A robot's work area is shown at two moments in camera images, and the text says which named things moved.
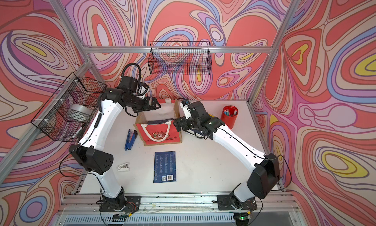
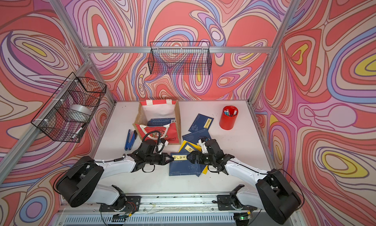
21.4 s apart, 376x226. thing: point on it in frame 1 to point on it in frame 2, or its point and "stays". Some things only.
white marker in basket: [79, 130] stays
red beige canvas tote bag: [156, 126] stays
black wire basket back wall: [180, 57] stays
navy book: [165, 167] to [160, 122]
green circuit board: [117, 217] stays
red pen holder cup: [228, 115] stays
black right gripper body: [187, 124] to [206, 158]
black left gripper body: [144, 104] to [155, 159]
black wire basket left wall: [71, 109] stays
